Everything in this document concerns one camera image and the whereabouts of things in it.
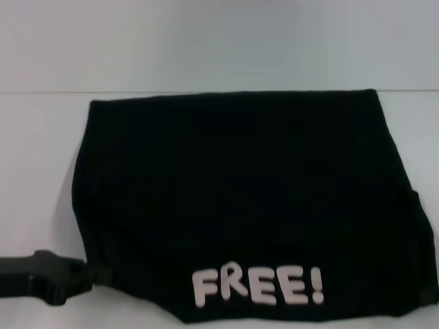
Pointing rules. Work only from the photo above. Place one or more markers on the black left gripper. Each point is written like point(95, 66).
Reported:
point(41, 277)

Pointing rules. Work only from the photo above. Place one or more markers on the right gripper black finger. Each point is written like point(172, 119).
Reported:
point(430, 295)

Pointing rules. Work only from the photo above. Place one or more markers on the black t-shirt with FREE print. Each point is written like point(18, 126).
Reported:
point(240, 188)

